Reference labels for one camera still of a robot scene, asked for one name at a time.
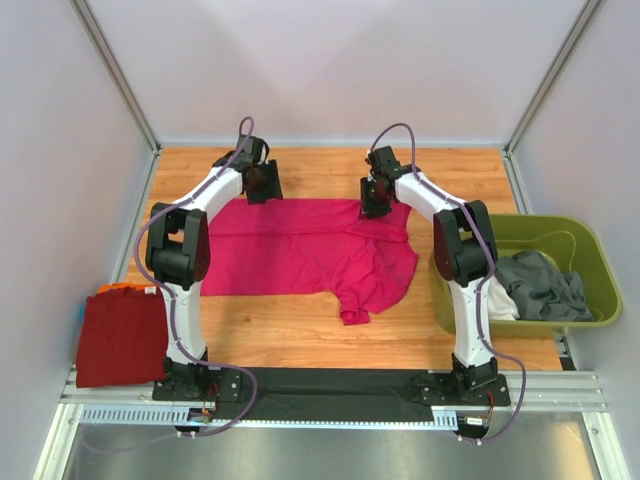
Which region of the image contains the pink t-shirt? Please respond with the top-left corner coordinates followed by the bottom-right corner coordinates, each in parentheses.
top-left (201, 199), bottom-right (418, 325)

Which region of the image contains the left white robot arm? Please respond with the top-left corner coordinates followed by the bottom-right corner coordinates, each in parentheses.
top-left (145, 134), bottom-right (283, 402)

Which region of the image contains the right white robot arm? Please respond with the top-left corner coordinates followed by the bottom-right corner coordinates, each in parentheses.
top-left (360, 146), bottom-right (510, 406)

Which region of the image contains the white t-shirt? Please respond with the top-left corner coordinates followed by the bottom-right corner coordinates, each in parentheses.
top-left (488, 277), bottom-right (520, 321)

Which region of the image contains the orange folded t-shirt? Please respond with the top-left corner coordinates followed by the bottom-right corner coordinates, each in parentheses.
top-left (96, 282), bottom-right (147, 295)

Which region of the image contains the grey t-shirt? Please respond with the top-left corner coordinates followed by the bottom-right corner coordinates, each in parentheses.
top-left (495, 250), bottom-right (594, 322)

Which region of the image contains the olive green plastic bin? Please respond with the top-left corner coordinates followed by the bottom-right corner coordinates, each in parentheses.
top-left (428, 213), bottom-right (624, 337)

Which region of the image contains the dark red folded t-shirt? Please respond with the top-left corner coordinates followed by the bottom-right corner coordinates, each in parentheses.
top-left (76, 287), bottom-right (169, 388)

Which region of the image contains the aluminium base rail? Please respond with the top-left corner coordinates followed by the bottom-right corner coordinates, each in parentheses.
top-left (35, 368), bottom-right (629, 479)

